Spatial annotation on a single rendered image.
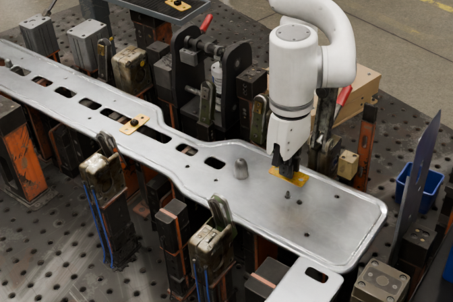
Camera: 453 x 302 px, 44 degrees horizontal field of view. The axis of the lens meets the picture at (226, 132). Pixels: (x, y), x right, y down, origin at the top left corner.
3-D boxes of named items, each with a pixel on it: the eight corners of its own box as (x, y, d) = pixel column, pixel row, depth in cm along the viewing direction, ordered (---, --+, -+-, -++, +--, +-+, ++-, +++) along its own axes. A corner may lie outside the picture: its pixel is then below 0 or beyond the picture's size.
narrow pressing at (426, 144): (385, 274, 107) (414, 137, 86) (409, 234, 114) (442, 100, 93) (388, 275, 107) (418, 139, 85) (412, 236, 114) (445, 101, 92)
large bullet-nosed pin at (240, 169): (232, 180, 131) (230, 160, 127) (239, 173, 133) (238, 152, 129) (243, 186, 129) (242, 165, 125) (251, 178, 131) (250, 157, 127)
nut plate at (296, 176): (267, 172, 121) (267, 168, 120) (276, 162, 123) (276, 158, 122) (300, 187, 116) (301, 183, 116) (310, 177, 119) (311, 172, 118)
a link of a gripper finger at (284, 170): (280, 148, 115) (280, 172, 119) (272, 157, 113) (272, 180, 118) (294, 154, 114) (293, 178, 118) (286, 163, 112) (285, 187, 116)
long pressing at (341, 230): (-57, 69, 174) (-59, 65, 173) (3, 38, 188) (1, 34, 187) (345, 282, 108) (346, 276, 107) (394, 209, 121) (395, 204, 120)
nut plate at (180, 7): (164, 3, 164) (163, -2, 164) (174, -2, 166) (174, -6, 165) (181, 11, 159) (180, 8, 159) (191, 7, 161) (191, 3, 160)
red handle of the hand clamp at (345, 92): (309, 139, 128) (340, 79, 131) (312, 142, 130) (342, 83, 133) (325, 145, 126) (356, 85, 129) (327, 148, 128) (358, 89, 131)
